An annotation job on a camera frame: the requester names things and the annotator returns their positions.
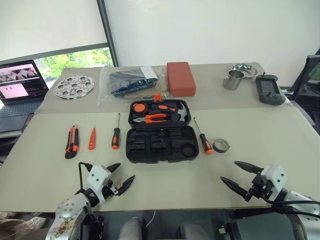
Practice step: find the orange black tape measure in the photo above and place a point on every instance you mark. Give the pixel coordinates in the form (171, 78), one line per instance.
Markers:
(138, 107)

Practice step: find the round perforated metal plate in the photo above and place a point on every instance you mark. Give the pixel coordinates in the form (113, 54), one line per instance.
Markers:
(74, 87)

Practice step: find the open laptop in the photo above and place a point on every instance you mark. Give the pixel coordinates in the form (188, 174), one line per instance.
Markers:
(20, 85)

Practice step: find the red brick block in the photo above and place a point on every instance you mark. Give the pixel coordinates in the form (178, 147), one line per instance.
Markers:
(180, 77)

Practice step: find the black tool case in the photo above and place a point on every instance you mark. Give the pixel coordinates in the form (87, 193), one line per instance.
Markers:
(162, 147)

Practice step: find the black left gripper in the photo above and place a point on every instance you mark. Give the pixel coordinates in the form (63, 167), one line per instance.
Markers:
(110, 191)

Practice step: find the dark grey window post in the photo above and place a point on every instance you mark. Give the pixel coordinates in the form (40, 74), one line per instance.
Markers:
(107, 32)

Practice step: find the dark grey handheld device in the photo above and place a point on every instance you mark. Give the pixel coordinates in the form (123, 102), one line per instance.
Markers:
(270, 90)

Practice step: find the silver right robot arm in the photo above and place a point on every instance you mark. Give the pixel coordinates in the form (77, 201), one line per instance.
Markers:
(300, 207)

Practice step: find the grey electrical tape roll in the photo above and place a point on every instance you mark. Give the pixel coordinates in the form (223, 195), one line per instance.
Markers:
(218, 147)

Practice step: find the orange black utility knife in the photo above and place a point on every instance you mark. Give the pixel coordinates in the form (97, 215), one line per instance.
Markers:
(72, 142)

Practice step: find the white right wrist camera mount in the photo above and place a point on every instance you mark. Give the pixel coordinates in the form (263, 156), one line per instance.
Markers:
(276, 177)

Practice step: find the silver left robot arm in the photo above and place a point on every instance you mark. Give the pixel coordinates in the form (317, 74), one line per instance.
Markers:
(67, 207)

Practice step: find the clear bag with dark contents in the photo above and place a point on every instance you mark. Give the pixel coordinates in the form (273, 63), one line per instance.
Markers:
(130, 82)

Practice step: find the black mesh office chair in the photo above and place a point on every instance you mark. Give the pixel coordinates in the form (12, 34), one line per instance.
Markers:
(307, 85)

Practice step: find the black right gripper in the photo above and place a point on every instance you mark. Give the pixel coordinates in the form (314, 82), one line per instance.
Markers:
(260, 186)

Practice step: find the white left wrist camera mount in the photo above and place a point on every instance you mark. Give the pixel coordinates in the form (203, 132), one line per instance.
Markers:
(96, 177)

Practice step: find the grey rounded shape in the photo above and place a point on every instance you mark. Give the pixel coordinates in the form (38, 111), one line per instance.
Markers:
(132, 228)

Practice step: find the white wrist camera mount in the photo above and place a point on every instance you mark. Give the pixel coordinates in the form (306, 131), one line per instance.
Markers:
(276, 177)
(96, 177)

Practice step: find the stainless steel bowl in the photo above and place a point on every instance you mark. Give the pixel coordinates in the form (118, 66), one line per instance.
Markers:
(248, 71)

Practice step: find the stainless steel cup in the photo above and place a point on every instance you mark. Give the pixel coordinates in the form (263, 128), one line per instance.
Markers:
(232, 81)

